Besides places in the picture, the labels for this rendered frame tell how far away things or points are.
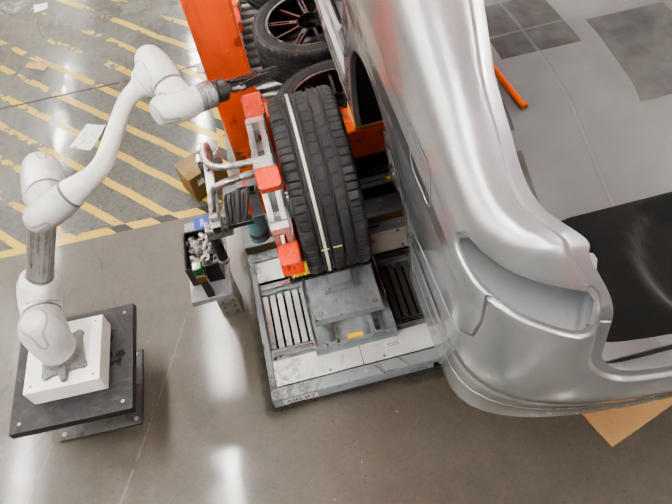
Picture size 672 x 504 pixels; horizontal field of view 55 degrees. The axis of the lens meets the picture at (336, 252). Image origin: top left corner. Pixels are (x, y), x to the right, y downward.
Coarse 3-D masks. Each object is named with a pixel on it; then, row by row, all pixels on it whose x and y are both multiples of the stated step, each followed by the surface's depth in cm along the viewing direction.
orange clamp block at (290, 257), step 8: (280, 248) 217; (288, 248) 217; (296, 248) 216; (280, 256) 215; (288, 256) 215; (296, 256) 214; (280, 264) 214; (288, 264) 213; (296, 264) 214; (288, 272) 217; (296, 272) 218
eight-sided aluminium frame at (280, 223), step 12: (252, 120) 221; (264, 120) 239; (252, 132) 218; (264, 132) 217; (252, 144) 214; (264, 144) 214; (252, 156) 211; (264, 156) 210; (276, 192) 211; (276, 216) 214; (288, 216) 260; (276, 228) 212; (288, 228) 213; (276, 240) 216; (288, 240) 218
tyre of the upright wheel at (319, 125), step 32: (288, 96) 222; (320, 96) 217; (288, 128) 209; (320, 128) 208; (288, 160) 205; (320, 160) 205; (352, 160) 206; (288, 192) 206; (320, 192) 206; (352, 192) 207; (352, 224) 212; (320, 256) 220; (352, 256) 224
